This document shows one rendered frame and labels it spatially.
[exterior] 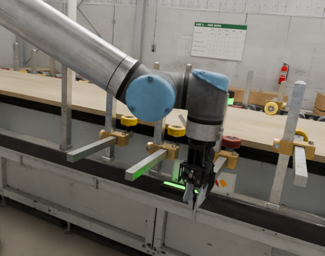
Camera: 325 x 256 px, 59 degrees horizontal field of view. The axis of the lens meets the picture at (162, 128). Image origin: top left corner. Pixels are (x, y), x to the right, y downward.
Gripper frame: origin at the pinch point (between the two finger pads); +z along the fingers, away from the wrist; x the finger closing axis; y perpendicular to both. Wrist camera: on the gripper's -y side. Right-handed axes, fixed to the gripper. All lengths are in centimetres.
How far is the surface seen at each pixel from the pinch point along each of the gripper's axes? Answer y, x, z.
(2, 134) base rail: -33, -122, 13
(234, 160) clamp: -34.9, 4.1, -3.1
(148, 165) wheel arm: -17.8, -23.5, 0.6
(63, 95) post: -36, -80, -15
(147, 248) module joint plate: -57, -37, 68
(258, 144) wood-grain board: -52, 11, -7
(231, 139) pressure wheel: -44.6, 0.5, -8.1
